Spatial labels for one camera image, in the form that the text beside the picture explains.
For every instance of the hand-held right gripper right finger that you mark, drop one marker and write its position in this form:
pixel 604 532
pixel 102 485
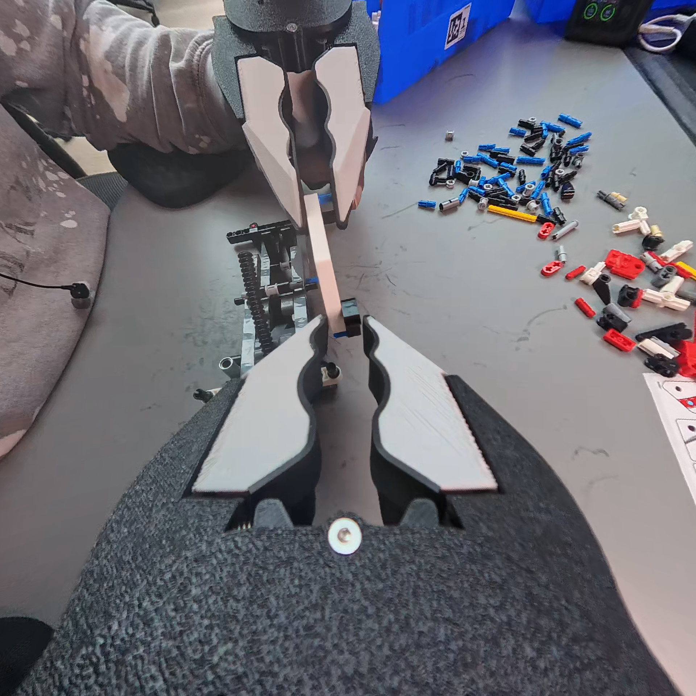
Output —
pixel 429 429

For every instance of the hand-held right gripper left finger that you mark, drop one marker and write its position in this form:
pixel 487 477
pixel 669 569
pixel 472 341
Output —
pixel 255 429

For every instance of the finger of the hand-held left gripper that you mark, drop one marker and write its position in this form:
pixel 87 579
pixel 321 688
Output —
pixel 264 109
pixel 348 109

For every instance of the grey black toy truck chassis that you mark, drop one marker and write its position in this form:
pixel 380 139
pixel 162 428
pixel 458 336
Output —
pixel 283 304

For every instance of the black angled toy beam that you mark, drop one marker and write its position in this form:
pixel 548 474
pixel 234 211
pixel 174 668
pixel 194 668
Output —
pixel 351 312

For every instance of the white angled toy beam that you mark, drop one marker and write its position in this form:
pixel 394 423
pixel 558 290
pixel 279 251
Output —
pixel 321 255

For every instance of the person's left forearm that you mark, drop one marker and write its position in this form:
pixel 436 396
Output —
pixel 109 70

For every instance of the black forearm rest pad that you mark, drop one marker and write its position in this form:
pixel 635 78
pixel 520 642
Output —
pixel 174 174

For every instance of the grey desk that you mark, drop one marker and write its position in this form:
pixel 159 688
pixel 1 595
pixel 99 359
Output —
pixel 462 380

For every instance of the grey connector pin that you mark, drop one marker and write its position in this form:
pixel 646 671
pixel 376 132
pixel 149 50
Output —
pixel 449 205

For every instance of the black office chair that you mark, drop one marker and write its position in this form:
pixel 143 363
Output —
pixel 100 190

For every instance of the yellow toy axle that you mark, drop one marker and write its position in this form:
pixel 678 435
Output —
pixel 511 213

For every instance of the black clip-on microphone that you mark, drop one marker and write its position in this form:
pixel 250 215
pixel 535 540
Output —
pixel 81 291

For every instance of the white sticker sheet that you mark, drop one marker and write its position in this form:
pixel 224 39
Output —
pixel 677 424

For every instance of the pile of red white pieces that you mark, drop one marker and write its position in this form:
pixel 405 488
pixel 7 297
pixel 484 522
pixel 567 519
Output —
pixel 641 293

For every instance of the person's grey hoodie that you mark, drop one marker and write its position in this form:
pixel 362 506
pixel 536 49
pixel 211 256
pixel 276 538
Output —
pixel 43 272

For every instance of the black charger green display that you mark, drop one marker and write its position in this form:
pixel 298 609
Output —
pixel 609 22

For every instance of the black tan axle pin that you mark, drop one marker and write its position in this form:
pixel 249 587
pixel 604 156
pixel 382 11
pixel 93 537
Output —
pixel 612 199

